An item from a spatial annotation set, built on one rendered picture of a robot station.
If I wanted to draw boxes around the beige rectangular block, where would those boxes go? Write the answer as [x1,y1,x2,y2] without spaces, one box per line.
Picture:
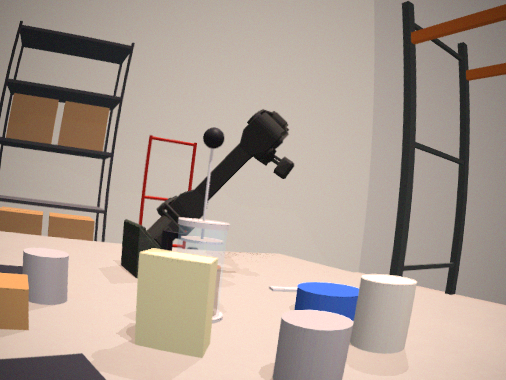
[135,248,219,358]

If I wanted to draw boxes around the glass coffee press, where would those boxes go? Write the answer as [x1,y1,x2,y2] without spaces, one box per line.
[161,127,229,324]

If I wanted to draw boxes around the grey cylinder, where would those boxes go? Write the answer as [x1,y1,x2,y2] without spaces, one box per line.
[22,248,69,305]
[350,274,417,354]
[273,310,353,380]

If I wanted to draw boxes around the pale pink flat bar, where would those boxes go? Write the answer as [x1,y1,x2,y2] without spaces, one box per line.
[268,286,297,292]

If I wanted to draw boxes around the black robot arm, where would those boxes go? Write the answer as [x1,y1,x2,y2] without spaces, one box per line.
[147,109,289,247]

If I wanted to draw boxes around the blue cylinder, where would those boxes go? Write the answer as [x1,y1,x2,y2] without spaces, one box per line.
[295,282,359,321]

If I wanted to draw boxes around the orange rectangular block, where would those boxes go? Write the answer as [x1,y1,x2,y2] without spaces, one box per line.
[0,273,29,331]

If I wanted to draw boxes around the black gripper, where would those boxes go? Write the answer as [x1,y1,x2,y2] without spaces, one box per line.
[253,151,295,179]

